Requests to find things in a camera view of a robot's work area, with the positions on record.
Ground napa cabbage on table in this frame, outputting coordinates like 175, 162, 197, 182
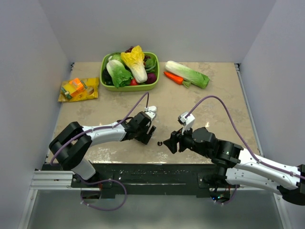
165, 61, 210, 89

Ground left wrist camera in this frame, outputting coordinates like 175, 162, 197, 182
144, 107, 157, 122

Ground white earbud charging case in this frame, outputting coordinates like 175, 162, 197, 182
148, 106, 157, 113

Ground orange juice box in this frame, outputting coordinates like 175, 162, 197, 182
61, 78, 88, 100

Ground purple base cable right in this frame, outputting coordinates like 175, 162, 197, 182
213, 183, 241, 205

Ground dark red grapes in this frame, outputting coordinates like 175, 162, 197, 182
125, 46, 134, 53

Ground green lettuce in basket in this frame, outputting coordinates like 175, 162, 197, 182
106, 60, 133, 88

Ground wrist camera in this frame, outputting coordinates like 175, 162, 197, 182
178, 112, 195, 135
144, 107, 157, 122

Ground orange toy carrot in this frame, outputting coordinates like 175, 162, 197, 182
163, 72, 191, 88

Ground yellow napa cabbage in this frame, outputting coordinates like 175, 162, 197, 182
121, 45, 147, 83

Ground yellow snack bag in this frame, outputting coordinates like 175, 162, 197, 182
58, 78, 99, 103

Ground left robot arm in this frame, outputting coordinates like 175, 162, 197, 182
49, 106, 156, 187

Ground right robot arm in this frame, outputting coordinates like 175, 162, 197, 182
163, 127, 305, 206

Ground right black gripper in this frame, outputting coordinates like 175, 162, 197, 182
163, 122, 211, 158

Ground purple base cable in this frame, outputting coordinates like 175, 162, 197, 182
213, 183, 241, 205
80, 178, 129, 211

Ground round green cabbage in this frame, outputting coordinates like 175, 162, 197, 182
108, 53, 124, 64

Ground green plastic basket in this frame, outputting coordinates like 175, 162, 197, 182
100, 52, 160, 92

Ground dark green leafy vegetable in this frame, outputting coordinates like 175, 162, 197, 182
144, 58, 156, 72

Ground purple onion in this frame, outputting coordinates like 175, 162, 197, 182
145, 73, 157, 84

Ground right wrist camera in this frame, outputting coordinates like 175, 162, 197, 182
178, 112, 195, 135

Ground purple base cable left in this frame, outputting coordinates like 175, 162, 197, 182
80, 178, 129, 211

